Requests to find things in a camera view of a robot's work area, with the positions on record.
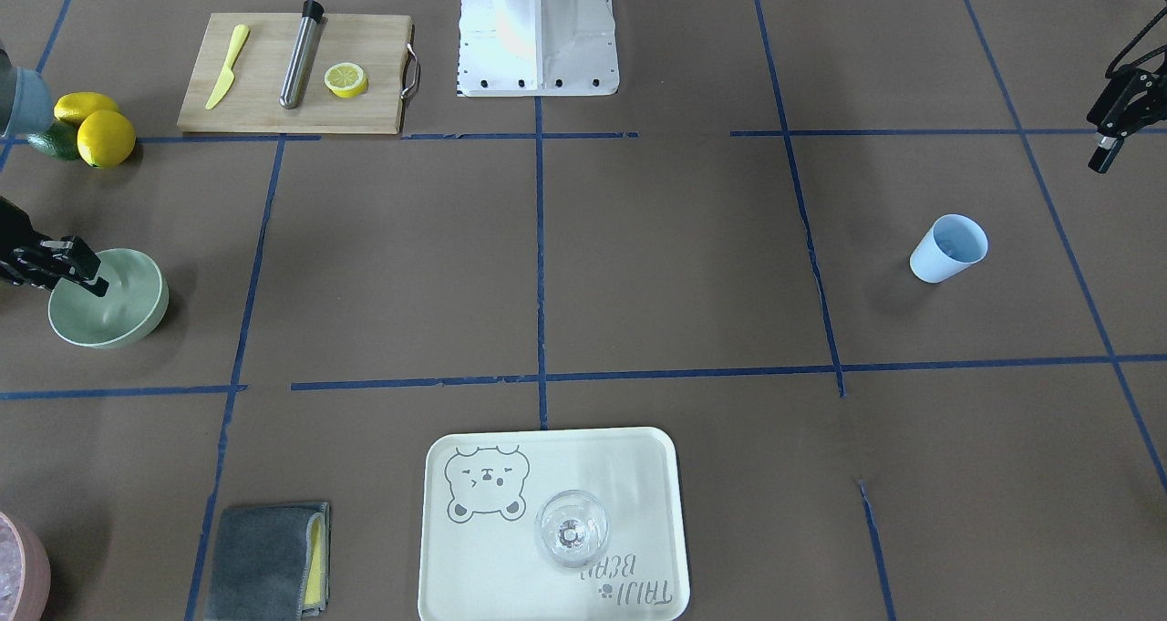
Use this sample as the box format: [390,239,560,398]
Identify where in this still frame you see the green lime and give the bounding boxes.
[25,121,82,162]

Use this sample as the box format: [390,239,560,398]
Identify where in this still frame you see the yellow lemon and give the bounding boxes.
[77,109,137,169]
[53,90,120,127]

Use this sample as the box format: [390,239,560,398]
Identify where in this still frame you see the wooden cutting board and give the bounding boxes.
[176,13,422,137]

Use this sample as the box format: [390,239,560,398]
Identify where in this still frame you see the light blue cup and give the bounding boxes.
[909,214,988,285]

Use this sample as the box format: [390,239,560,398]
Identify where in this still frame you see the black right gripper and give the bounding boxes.
[1,197,109,296]

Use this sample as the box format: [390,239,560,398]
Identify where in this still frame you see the cream bear tray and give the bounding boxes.
[418,427,691,620]

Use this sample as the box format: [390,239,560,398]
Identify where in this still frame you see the yellow plastic knife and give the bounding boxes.
[204,25,251,110]

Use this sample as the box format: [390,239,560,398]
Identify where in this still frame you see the lemon half slice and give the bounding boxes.
[324,63,368,98]

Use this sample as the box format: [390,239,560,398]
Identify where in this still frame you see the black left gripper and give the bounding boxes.
[1086,46,1163,175]

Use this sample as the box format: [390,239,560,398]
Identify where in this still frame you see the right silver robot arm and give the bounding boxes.
[1,50,109,298]

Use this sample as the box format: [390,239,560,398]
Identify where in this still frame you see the pink bowl of ice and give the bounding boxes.
[1,512,51,620]

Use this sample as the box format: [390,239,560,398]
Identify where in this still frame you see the steel muddler black tip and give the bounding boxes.
[279,0,324,109]

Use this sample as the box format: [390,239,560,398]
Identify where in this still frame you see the green bowl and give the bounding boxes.
[47,247,170,348]

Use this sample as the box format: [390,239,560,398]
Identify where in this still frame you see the clear wine glass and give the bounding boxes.
[536,491,610,570]

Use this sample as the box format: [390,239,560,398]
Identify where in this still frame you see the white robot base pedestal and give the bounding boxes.
[456,0,621,98]

